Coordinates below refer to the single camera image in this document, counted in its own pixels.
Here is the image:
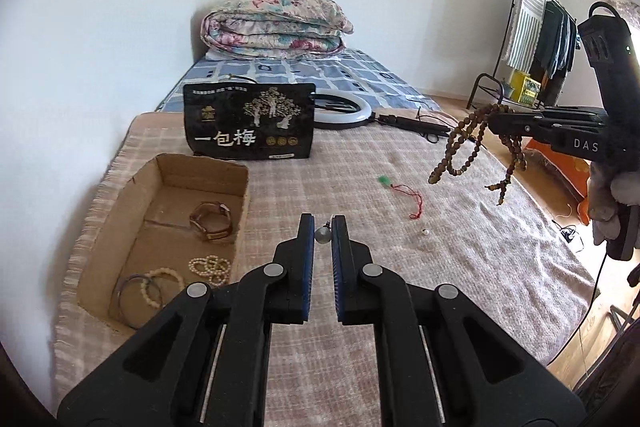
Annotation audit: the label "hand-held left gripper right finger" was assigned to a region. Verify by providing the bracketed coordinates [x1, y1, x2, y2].
[331, 214, 586, 427]

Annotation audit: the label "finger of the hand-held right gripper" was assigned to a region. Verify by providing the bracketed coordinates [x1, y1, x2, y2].
[542, 105, 609, 124]
[487, 111, 568, 141]

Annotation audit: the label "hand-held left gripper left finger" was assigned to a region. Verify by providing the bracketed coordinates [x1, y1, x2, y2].
[57, 213, 316, 427]

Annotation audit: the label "white bead necklace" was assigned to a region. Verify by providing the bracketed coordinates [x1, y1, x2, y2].
[188, 256, 232, 288]

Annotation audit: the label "brown wooden bead necklace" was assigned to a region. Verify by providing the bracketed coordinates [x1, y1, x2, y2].
[427, 103, 528, 208]

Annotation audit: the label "amber link bracelet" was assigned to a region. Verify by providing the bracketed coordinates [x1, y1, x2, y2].
[189, 202, 233, 242]

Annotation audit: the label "cream bead bracelet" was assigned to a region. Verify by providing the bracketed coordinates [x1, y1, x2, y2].
[140, 268, 184, 308]

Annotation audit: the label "thin black bangle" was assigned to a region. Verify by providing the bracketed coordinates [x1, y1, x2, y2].
[117, 273, 163, 330]

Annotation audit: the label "cardboard box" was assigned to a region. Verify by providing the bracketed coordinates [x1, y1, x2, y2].
[77, 153, 250, 333]

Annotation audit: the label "person's right hand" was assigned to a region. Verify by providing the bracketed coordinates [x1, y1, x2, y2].
[587, 159, 640, 248]

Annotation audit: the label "yellow plastic crate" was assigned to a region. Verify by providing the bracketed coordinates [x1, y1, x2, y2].
[509, 71, 541, 105]

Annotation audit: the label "black metal clothes rack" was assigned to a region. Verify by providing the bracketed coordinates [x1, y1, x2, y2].
[467, 0, 581, 110]

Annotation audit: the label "dark hanging clothes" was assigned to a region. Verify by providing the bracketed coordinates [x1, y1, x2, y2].
[530, 1, 581, 108]

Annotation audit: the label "striped hanging towel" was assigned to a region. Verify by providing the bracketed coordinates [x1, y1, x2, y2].
[505, 0, 548, 70]

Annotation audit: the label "black folded tripod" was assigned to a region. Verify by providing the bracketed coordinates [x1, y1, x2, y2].
[376, 113, 451, 142]

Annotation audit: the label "black snack bag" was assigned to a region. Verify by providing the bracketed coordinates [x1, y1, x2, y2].
[182, 82, 317, 160]

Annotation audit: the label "blue checked bedsheet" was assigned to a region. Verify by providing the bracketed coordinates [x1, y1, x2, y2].
[155, 48, 443, 112]

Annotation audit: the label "folded floral quilt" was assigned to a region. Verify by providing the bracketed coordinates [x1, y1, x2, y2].
[201, 0, 354, 60]

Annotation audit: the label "jade pendant on red cord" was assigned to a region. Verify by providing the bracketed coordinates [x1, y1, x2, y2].
[377, 175, 426, 220]

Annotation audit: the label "white ring light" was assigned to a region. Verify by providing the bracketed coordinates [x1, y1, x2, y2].
[311, 93, 373, 130]

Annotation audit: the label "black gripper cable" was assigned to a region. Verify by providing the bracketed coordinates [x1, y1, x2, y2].
[570, 252, 613, 400]

